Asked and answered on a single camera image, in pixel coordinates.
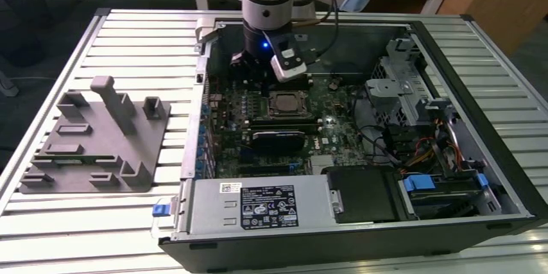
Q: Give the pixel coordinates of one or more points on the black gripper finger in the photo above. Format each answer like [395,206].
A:
[273,83]
[263,83]

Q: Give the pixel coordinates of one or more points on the thin metal locking lever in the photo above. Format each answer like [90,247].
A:
[291,116]

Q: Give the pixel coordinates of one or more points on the black RAM slot bank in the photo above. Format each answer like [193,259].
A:
[295,85]
[283,124]

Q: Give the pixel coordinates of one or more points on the black graphics card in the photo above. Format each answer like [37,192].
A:
[278,142]

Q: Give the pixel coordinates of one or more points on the green motherboard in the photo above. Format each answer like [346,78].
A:
[347,133]

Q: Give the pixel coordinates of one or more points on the black expansion slot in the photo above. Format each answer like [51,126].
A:
[266,169]

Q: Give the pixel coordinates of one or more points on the silver metal drive cage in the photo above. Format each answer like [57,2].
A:
[387,91]

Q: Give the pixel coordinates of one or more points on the small silver heat sink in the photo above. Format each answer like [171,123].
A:
[323,161]

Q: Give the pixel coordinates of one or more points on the silver power supply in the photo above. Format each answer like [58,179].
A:
[206,210]

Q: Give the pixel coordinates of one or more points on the grey parts rack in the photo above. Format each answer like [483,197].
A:
[107,158]

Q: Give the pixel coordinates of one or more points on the blue case release latch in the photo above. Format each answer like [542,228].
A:
[161,210]

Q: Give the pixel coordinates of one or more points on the hard disk in blue carrier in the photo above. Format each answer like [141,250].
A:
[419,184]

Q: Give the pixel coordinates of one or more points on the green RAM stick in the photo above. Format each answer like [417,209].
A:
[90,159]

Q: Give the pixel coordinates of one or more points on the black PC case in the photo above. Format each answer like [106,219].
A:
[257,254]

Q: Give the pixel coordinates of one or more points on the wooden cabinet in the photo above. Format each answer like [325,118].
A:
[510,4]

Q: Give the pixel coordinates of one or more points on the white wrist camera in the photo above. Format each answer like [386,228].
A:
[289,73]

